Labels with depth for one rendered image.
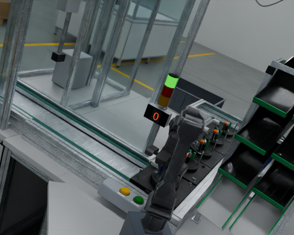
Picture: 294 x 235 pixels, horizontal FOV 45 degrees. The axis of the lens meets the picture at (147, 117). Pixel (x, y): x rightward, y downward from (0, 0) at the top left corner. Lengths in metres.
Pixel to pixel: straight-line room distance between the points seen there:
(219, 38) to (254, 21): 1.24
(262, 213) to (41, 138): 1.05
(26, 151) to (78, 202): 0.40
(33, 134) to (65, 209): 0.47
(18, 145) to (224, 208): 1.00
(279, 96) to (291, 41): 10.53
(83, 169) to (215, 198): 0.60
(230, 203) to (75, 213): 0.64
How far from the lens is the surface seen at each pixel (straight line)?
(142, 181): 1.60
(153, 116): 1.69
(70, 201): 1.54
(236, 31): 12.25
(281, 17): 11.99
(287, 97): 1.43
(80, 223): 1.46
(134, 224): 1.22
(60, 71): 2.55
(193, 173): 1.83
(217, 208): 1.54
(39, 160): 1.73
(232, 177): 1.43
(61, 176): 1.66
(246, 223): 1.55
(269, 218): 1.56
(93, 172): 1.62
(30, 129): 1.82
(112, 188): 1.51
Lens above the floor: 1.82
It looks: 22 degrees down
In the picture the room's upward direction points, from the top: 21 degrees clockwise
